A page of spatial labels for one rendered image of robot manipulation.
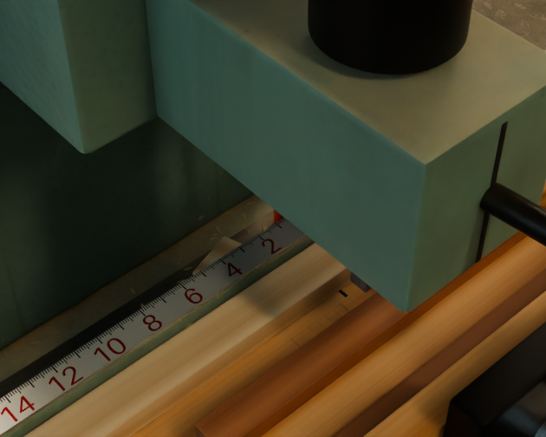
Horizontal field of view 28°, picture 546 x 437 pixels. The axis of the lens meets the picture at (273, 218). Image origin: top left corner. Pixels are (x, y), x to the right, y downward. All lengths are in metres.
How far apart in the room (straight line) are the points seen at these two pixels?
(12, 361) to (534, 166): 0.34
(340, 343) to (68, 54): 0.14
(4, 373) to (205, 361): 0.22
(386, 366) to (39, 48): 0.17
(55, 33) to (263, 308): 0.13
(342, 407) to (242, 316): 0.06
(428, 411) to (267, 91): 0.12
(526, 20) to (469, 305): 1.84
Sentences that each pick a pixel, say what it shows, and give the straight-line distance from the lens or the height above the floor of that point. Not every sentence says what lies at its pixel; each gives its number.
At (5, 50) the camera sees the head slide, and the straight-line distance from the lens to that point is 0.44.
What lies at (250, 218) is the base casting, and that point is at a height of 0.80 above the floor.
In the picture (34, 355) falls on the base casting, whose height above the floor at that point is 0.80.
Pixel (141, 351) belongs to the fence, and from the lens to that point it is 0.42.
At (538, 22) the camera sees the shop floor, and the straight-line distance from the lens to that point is 2.26.
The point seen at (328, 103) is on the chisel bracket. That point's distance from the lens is 0.33.
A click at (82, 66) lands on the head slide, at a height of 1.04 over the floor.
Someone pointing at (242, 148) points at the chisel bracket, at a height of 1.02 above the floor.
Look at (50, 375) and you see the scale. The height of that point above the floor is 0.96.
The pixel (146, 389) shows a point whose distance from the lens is 0.41.
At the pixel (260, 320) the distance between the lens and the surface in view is 0.42.
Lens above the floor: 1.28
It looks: 46 degrees down
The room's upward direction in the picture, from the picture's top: straight up
